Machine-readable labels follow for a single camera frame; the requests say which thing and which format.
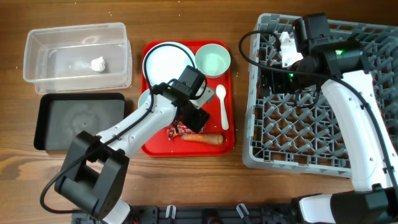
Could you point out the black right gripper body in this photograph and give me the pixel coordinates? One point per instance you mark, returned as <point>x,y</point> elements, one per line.
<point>277,82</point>

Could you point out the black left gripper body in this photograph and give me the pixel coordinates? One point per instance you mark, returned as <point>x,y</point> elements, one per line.
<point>195,116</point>

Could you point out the red candy wrapper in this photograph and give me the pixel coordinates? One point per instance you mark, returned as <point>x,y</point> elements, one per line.
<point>178,130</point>

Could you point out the white tissue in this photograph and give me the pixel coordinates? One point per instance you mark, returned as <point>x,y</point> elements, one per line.
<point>98,64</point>

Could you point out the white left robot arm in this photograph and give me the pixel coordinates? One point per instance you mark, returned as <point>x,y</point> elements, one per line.
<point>95,168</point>

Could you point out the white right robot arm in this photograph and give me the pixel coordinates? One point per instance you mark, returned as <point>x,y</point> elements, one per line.
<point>341,71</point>

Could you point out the grey dishwasher rack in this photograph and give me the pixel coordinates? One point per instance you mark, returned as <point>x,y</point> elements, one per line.
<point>290,134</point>

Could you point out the orange carrot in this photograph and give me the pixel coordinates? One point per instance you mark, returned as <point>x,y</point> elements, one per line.
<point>211,139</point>

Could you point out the white plastic spoon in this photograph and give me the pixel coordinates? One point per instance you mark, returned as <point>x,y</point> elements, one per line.
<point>221,94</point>

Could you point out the small bowl with food scraps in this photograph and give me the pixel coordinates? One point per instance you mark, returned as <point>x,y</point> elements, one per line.
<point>144,99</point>

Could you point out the large white plate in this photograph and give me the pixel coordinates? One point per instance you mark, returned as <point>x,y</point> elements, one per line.
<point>166,61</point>

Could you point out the red serving tray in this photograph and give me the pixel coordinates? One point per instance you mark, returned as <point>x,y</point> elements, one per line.
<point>160,145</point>

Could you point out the pale green bowl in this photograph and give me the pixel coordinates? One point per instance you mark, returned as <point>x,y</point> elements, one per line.
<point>213,60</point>

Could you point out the clear plastic bin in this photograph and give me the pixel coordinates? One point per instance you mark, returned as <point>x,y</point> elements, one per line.
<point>58,60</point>

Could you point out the black plastic tray bin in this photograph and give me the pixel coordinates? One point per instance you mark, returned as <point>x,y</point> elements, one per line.
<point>64,115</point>

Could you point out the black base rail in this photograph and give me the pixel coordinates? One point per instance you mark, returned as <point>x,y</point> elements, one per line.
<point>271,213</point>

